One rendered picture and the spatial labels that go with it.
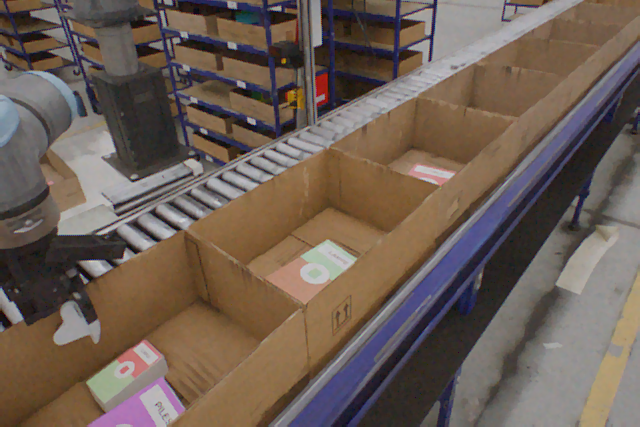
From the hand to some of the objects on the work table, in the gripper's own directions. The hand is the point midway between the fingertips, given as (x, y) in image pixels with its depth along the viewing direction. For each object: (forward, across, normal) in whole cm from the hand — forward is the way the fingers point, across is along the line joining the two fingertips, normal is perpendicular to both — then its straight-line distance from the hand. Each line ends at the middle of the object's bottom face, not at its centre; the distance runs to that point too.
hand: (89, 324), depth 70 cm
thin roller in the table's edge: (+25, -73, +46) cm, 90 cm away
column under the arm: (+23, -86, +56) cm, 105 cm away
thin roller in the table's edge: (+25, -68, +46) cm, 86 cm away
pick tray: (+23, -95, +15) cm, 99 cm away
